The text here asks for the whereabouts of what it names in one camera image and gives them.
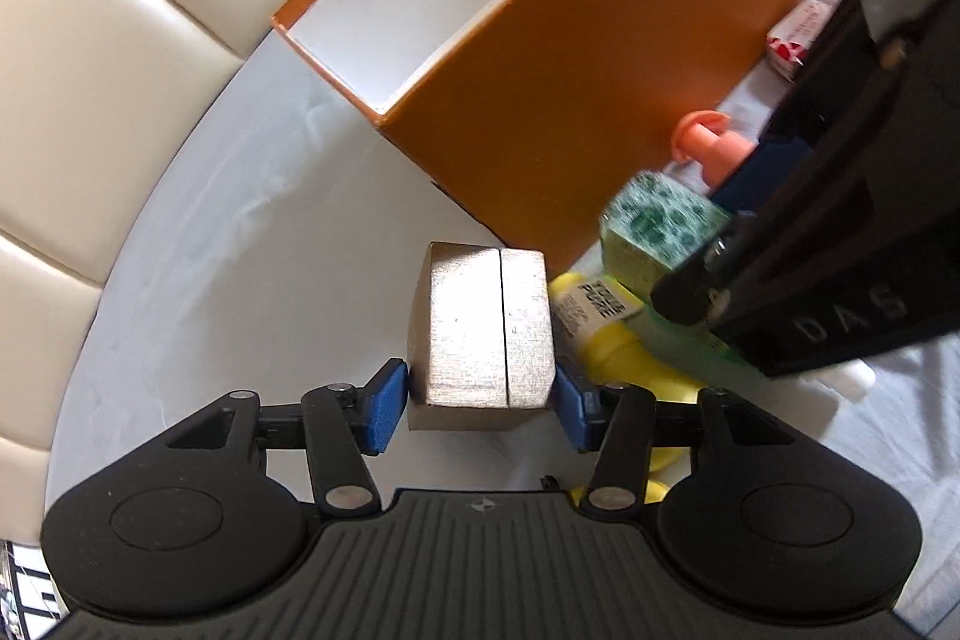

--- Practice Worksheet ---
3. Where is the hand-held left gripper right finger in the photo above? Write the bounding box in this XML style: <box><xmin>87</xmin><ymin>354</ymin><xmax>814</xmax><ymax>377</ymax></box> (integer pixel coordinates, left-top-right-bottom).
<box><xmin>553</xmin><ymin>364</ymin><xmax>800</xmax><ymax>512</ymax></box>

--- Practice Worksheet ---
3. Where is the orange storage box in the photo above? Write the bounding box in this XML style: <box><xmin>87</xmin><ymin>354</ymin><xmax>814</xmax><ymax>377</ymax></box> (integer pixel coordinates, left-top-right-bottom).
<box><xmin>271</xmin><ymin>0</ymin><xmax>830</xmax><ymax>281</ymax></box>

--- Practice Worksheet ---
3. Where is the yellow bottle with white label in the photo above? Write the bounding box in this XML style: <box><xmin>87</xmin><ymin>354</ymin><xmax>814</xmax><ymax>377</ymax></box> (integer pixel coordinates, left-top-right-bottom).
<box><xmin>547</xmin><ymin>271</ymin><xmax>710</xmax><ymax>510</ymax></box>

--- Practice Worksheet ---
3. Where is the small brown cardboard box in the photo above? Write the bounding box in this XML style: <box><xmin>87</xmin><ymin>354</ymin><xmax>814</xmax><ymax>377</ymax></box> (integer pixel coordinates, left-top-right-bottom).
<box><xmin>405</xmin><ymin>241</ymin><xmax>557</xmax><ymax>432</ymax></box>

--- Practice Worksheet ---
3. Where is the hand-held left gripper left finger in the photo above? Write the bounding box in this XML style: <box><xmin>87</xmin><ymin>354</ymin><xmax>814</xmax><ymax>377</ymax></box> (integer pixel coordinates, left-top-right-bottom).
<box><xmin>161</xmin><ymin>359</ymin><xmax>410</xmax><ymax>517</ymax></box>

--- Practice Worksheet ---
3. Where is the red and white packet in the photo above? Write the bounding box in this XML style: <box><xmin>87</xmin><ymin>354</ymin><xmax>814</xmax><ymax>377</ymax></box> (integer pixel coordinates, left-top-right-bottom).
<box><xmin>765</xmin><ymin>0</ymin><xmax>845</xmax><ymax>82</ymax></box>

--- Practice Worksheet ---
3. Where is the green patterned box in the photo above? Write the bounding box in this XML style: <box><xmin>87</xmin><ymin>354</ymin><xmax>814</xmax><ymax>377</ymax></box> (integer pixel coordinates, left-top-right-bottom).
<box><xmin>598</xmin><ymin>171</ymin><xmax>766</xmax><ymax>378</ymax></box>

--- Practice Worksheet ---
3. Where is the cream leather sofa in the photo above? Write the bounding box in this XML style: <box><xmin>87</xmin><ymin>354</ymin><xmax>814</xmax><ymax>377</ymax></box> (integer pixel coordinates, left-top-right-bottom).
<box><xmin>0</xmin><ymin>0</ymin><xmax>421</xmax><ymax>551</ymax></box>

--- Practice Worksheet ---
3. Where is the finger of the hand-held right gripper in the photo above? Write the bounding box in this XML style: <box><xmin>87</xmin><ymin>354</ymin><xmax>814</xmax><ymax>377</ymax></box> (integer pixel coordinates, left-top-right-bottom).
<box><xmin>709</xmin><ymin>0</ymin><xmax>960</xmax><ymax>214</ymax></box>
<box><xmin>651</xmin><ymin>212</ymin><xmax>758</xmax><ymax>326</ymax></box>

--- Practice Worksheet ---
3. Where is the pink pump bottle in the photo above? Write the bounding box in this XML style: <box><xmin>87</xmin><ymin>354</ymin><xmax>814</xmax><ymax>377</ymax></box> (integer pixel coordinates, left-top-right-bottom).
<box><xmin>670</xmin><ymin>110</ymin><xmax>755</xmax><ymax>191</ymax></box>

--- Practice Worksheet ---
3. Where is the black and white furniture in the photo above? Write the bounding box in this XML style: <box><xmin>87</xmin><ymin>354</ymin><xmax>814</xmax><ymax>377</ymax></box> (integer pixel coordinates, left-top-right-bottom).
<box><xmin>0</xmin><ymin>539</ymin><xmax>57</xmax><ymax>640</ymax></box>

